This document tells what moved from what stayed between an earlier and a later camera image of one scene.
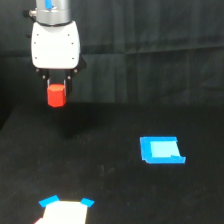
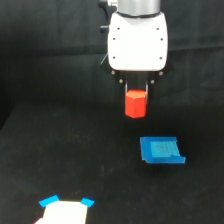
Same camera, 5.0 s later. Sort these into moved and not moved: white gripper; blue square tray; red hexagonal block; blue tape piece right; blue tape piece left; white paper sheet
Moved: white gripper; red hexagonal block
Not moved: blue tape piece right; blue tape piece left; blue square tray; white paper sheet
